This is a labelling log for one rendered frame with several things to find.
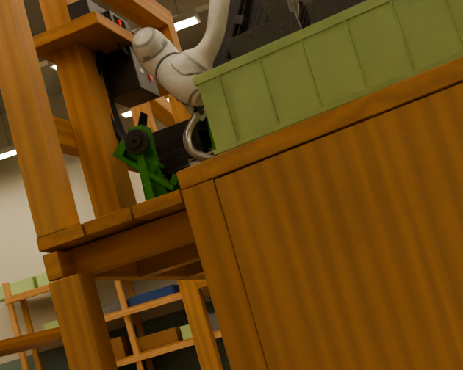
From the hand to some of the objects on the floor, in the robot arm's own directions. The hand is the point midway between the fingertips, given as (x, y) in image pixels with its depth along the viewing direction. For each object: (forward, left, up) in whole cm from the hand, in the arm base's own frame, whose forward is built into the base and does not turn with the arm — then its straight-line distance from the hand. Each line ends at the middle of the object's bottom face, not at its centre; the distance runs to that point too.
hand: (196, 110), depth 295 cm
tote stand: (-42, +112, -123) cm, 172 cm away
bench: (-4, -13, -123) cm, 124 cm away
